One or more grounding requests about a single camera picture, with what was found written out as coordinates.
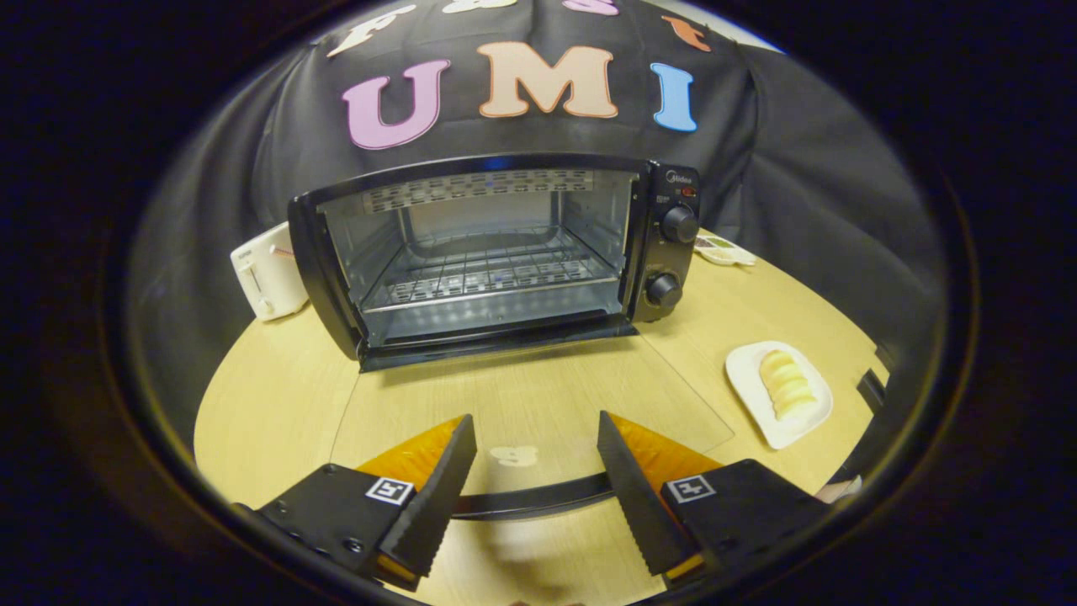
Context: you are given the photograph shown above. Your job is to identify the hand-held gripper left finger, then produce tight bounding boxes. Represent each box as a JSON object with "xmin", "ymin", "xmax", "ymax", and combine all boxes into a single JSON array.
[{"xmin": 234, "ymin": 414, "xmax": 478, "ymax": 592}]

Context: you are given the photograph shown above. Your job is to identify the black backdrop cloth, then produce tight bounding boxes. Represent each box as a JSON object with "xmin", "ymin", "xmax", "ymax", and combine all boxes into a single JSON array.
[{"xmin": 126, "ymin": 0, "xmax": 948, "ymax": 443}]

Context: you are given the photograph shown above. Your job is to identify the yellow sliced bread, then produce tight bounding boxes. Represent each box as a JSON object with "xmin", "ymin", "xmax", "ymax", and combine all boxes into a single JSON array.
[{"xmin": 759, "ymin": 349, "xmax": 818, "ymax": 422}]

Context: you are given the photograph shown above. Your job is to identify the black toaster oven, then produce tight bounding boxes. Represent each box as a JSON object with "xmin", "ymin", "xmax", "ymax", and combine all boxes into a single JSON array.
[{"xmin": 289, "ymin": 153, "xmax": 735, "ymax": 521}]

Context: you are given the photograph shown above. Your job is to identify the white square plate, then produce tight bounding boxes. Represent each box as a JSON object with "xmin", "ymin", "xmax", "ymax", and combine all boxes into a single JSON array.
[{"xmin": 725, "ymin": 341, "xmax": 835, "ymax": 450}]

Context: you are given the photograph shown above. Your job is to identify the metal wire oven rack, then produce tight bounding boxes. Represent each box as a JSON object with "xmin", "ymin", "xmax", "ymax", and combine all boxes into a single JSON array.
[{"xmin": 363, "ymin": 226, "xmax": 622, "ymax": 314}]

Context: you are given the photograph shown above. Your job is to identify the white pop-up toaster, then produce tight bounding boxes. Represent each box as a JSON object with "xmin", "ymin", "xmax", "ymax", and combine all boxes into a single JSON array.
[{"xmin": 231, "ymin": 221, "xmax": 310, "ymax": 322}]

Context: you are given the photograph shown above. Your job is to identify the small white tray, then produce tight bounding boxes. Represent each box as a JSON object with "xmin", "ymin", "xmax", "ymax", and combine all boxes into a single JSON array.
[{"xmin": 694, "ymin": 234, "xmax": 758, "ymax": 268}]

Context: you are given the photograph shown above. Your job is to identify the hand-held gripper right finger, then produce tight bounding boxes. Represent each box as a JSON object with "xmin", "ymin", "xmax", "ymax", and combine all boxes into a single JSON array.
[{"xmin": 597, "ymin": 411, "xmax": 834, "ymax": 588}]

